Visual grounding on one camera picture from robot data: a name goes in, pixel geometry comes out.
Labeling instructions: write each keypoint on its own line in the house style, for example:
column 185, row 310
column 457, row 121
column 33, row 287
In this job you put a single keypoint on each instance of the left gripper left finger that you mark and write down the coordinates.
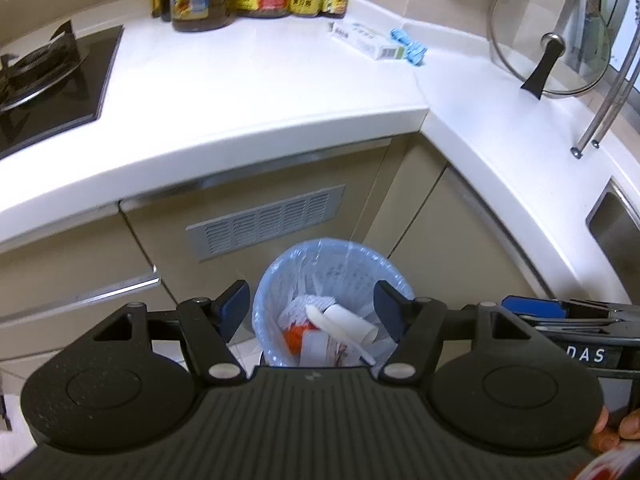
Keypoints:
column 207, row 326

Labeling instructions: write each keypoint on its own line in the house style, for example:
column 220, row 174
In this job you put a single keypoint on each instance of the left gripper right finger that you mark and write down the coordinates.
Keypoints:
column 414, row 325

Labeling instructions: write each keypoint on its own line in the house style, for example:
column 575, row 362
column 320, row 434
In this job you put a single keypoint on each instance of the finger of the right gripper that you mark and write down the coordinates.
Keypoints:
column 573, row 308
column 595, row 326

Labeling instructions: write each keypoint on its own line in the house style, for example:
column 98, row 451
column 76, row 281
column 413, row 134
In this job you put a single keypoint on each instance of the cardboard paper tube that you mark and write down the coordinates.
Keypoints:
column 357, row 328

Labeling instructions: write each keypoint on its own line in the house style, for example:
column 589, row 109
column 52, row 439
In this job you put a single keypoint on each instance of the cream foam strip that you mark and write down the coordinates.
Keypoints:
column 316, row 317

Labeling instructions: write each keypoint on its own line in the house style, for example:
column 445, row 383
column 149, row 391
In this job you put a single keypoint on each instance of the orange foam fruit net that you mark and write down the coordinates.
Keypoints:
column 294, row 334

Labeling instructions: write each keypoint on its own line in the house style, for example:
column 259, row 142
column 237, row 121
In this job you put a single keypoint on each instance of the white green medicine box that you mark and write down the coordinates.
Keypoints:
column 368, row 41

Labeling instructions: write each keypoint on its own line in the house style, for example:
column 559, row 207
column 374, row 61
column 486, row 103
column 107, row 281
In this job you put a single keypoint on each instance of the clear plastic box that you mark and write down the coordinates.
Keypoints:
column 316, row 350

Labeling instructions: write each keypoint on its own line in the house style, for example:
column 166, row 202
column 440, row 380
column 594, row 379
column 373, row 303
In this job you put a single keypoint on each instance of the blue lined trash basket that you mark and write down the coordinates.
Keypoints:
column 323, row 272

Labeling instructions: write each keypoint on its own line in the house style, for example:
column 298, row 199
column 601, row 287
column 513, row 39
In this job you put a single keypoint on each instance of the steel kitchen sink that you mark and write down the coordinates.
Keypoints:
column 614, row 223

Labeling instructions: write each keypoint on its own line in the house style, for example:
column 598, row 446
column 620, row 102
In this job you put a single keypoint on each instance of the person right hand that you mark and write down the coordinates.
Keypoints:
column 605, row 436

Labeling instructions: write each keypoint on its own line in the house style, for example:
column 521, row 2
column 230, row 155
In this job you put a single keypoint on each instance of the cabinet vent grille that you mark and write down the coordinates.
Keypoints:
column 215, row 237

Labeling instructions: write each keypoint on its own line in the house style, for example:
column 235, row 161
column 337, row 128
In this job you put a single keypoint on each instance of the steel rack pole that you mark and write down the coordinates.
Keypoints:
column 630, row 62
column 617, row 115

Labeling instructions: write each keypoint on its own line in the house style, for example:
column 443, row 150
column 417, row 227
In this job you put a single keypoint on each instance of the glass pot lid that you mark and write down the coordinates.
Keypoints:
column 555, row 48

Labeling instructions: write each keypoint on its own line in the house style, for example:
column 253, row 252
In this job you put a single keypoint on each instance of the black gas stove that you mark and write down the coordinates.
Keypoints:
column 57, row 87

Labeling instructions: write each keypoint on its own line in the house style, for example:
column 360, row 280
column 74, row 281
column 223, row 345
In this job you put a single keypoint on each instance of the cabinet drawer handle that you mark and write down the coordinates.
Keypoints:
column 107, row 293

